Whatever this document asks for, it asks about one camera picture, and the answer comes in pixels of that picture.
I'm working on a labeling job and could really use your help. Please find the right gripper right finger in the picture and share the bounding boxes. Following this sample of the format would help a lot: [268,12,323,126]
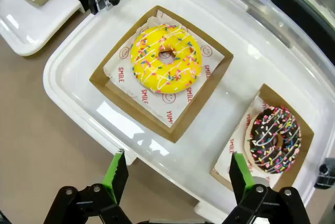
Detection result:
[222,152,311,224]

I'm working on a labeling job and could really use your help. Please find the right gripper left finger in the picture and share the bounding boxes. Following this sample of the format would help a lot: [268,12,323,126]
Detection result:
[43,148,131,224]

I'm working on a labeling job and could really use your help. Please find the white printed paper liner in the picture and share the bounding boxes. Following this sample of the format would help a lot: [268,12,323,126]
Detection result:
[103,9,226,130]
[213,95,283,185]

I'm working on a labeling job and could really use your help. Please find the yellow glazed sprinkled donut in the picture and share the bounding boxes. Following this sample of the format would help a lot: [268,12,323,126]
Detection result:
[130,24,204,94]

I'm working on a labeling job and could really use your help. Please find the chocolate donut with colourful sprinkles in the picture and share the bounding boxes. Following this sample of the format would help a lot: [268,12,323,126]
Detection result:
[244,105,302,175]

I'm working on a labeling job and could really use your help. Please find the white display base tray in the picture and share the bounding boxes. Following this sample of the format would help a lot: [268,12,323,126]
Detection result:
[42,0,335,218]
[0,0,87,57]

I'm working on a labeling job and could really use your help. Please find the black lid handle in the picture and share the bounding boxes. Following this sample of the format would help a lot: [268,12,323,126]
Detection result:
[269,0,335,66]

